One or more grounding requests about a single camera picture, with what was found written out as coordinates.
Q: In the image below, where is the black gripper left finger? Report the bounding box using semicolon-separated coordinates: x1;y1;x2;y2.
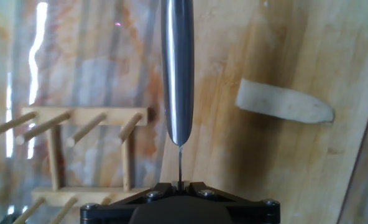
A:
80;181;179;224

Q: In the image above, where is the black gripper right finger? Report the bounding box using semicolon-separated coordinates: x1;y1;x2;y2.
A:
183;181;281;224

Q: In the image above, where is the steel kitchen knife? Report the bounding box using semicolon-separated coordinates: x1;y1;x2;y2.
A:
160;0;195;191

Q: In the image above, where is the white radish piece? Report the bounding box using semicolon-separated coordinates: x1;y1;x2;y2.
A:
234;78;336;126

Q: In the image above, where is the wooden cutting board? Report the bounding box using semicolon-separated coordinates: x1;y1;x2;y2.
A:
158;0;368;224

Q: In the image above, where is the wooden peg rack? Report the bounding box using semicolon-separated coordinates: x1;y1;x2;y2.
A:
0;106;151;224

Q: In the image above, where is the stained clear plastic sheet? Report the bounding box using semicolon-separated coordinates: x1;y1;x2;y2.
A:
0;0;368;224

